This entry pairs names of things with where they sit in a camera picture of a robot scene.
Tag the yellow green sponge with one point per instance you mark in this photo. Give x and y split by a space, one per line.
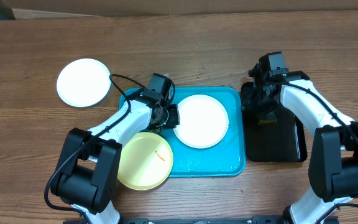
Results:
268 118

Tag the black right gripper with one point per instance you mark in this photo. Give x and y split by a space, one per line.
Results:
260 101

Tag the black tray with water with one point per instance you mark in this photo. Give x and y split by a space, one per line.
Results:
280 142

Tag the cardboard panel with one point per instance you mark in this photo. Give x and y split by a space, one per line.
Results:
177 7

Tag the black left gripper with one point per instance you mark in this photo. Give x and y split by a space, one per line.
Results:
175 120

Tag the cream white plate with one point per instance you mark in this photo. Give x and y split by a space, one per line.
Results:
83 82

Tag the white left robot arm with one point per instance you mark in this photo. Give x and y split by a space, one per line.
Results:
86 172

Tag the white plate with ketchup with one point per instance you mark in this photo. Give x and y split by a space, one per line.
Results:
203 121

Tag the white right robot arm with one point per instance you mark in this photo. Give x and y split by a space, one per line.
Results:
332 146

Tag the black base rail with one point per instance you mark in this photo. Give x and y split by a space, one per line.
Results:
258 219

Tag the yellow plate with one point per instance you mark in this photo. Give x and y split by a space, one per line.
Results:
146 162

